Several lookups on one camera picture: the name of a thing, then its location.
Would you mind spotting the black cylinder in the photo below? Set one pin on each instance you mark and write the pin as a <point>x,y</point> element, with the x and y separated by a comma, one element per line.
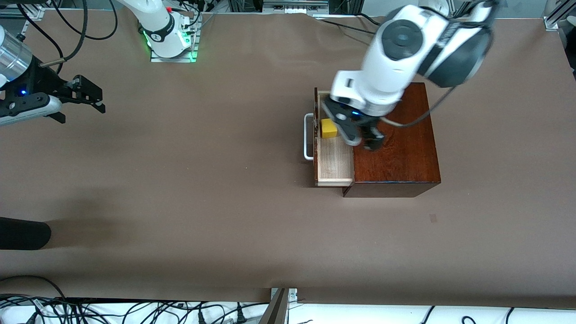
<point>22,234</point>

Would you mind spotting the metal corner bracket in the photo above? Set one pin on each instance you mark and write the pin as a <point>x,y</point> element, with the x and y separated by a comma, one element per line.
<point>293,294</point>

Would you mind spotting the dark brown wooden cabinet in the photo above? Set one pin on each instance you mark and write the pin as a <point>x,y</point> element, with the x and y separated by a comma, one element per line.
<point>405,166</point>

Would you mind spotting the yellow cube block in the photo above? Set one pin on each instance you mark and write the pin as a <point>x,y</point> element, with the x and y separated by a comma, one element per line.
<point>329,129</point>

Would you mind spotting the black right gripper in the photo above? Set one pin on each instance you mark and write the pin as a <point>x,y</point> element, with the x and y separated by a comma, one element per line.
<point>41,82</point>

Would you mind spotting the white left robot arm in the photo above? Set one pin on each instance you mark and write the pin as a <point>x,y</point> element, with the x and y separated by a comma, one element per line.
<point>387,67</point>

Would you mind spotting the brown table cover sheet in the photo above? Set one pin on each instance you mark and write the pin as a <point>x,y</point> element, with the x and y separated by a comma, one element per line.
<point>225,225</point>

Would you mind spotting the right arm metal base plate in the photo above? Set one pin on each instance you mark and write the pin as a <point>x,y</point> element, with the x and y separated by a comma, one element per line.
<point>173,59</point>

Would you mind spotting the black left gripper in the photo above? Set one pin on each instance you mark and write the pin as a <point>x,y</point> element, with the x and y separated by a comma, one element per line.
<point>370,128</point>

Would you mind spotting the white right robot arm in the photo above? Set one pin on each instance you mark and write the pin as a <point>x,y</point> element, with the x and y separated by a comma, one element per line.
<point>153,20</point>

